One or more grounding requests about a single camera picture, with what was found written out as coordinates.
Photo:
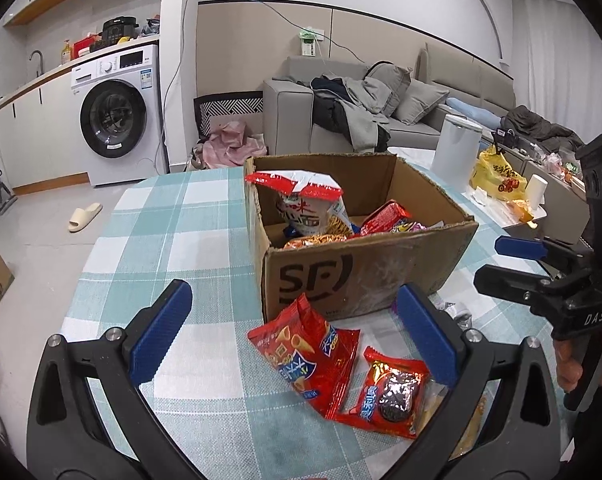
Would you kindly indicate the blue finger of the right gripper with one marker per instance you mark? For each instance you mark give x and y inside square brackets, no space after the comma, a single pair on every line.
[506,284]
[520,248]

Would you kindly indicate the pile of clothes on sofa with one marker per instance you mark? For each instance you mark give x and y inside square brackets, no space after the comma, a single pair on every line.
[319,106]

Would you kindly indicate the white kitchen counter cabinet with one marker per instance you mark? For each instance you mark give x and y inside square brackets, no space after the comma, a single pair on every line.
[40,137]

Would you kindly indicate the red chocolate cookie packet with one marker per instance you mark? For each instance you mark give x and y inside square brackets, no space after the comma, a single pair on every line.
[390,398]

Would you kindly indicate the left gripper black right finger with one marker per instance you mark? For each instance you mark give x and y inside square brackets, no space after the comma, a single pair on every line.
[520,438]

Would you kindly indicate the yellow biscuit stick pack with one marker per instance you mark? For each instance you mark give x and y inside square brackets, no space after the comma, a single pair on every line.
[435,403]

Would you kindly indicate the red wafer bar packet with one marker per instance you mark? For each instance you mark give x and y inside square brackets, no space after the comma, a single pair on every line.
[392,217]

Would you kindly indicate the white washing machine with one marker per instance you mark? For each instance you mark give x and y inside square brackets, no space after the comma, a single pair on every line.
[120,115]

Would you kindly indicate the yellow plastic bag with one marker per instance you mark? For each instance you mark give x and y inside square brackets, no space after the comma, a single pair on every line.
[493,173]

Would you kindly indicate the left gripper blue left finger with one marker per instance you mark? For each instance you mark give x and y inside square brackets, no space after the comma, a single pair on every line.
[88,418]

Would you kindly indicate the pink cloth on floor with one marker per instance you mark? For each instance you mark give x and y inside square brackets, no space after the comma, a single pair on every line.
[228,145]

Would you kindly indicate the silver red noodle snack bag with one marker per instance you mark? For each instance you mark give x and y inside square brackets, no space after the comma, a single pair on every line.
[309,202]

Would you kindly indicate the beige slipper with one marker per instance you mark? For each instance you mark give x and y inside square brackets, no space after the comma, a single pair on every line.
[83,217]

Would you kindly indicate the red cone snack bag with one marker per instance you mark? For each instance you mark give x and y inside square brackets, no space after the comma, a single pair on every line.
[312,355]

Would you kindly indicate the brown cardboard SF box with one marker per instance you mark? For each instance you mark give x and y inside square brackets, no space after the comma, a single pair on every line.
[361,275]

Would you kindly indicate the white cylindrical appliance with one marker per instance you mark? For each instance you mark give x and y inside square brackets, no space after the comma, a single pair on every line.
[455,154]

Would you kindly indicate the black patterned basket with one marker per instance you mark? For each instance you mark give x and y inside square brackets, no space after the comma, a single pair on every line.
[214,110]

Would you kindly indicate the teal plaid tablecloth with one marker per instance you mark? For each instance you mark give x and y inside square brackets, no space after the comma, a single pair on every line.
[231,414]

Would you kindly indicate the purple grape candy bag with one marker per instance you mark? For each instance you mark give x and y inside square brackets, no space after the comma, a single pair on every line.
[416,227]

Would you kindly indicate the grey sofa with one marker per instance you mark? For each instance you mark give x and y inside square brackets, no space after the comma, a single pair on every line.
[446,81]

